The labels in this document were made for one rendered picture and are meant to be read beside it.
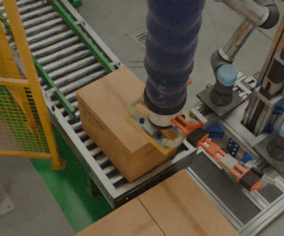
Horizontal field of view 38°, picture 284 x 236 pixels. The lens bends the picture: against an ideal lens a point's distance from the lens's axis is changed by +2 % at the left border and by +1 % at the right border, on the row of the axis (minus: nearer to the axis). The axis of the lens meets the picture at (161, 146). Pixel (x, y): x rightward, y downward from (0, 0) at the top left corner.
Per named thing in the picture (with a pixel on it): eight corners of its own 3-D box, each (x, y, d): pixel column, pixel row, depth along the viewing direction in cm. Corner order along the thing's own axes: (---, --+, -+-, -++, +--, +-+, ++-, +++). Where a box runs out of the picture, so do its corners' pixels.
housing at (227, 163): (217, 164, 204) (219, 160, 201) (226, 157, 207) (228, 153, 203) (228, 173, 202) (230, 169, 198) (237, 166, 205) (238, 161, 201)
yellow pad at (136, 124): (123, 118, 229) (123, 113, 225) (136, 109, 233) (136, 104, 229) (165, 155, 217) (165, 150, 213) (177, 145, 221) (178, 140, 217)
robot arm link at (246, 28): (210, 77, 246) (265, 3, 206) (204, 59, 254) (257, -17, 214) (226, 80, 251) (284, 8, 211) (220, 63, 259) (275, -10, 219)
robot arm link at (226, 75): (216, 95, 242) (221, 79, 231) (211, 78, 249) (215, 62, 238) (235, 93, 244) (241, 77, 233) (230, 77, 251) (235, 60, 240)
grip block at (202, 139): (184, 140, 212) (185, 134, 207) (196, 130, 216) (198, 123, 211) (195, 150, 209) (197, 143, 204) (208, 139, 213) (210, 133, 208)
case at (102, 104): (81, 127, 294) (75, 91, 261) (125, 102, 310) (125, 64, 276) (131, 185, 271) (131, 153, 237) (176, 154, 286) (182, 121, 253)
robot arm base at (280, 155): (278, 135, 241) (283, 125, 233) (298, 152, 235) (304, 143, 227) (261, 147, 235) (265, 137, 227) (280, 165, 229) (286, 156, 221)
